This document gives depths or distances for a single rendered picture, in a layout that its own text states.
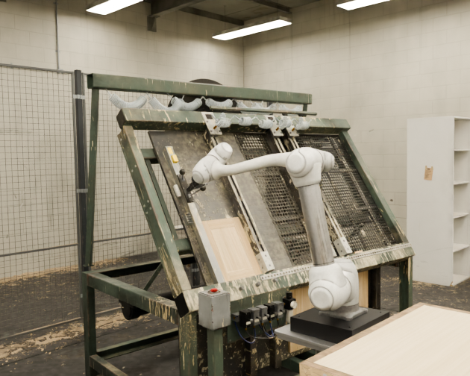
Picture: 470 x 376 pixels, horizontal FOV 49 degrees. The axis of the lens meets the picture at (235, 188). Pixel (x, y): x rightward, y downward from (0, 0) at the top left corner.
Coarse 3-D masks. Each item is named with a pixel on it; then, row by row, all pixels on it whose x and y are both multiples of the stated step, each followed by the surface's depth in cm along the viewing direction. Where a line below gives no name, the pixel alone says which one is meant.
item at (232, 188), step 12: (204, 120) 348; (204, 132) 352; (216, 132) 348; (216, 144) 348; (228, 180) 335; (228, 192) 336; (240, 192) 334; (240, 204) 328; (240, 216) 328; (252, 228) 322; (252, 240) 320; (264, 252) 317; (264, 264) 313
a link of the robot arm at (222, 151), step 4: (220, 144) 273; (224, 144) 273; (216, 148) 273; (220, 148) 271; (224, 148) 271; (228, 148) 273; (212, 152) 273; (216, 152) 273; (220, 152) 271; (224, 152) 271; (228, 152) 272; (216, 156) 271; (220, 156) 272; (224, 156) 272; (228, 156) 273; (220, 160) 272; (224, 160) 274; (224, 164) 276
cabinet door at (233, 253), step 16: (208, 224) 312; (224, 224) 319; (240, 224) 326; (224, 240) 312; (240, 240) 319; (224, 256) 305; (240, 256) 312; (224, 272) 298; (240, 272) 305; (256, 272) 311
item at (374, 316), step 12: (312, 312) 259; (372, 312) 254; (384, 312) 253; (300, 324) 249; (312, 324) 244; (324, 324) 239; (336, 324) 239; (348, 324) 238; (360, 324) 237; (372, 324) 242; (312, 336) 244; (324, 336) 239; (336, 336) 235; (348, 336) 230
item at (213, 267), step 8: (168, 152) 323; (168, 160) 323; (176, 168) 319; (176, 176) 316; (176, 184) 317; (184, 200) 311; (192, 208) 309; (192, 216) 305; (192, 224) 306; (200, 224) 305; (200, 232) 302; (200, 240) 301; (208, 240) 302; (208, 248) 299; (208, 256) 296; (208, 264) 296; (216, 264) 296; (216, 272) 293; (216, 280) 290; (224, 280) 293
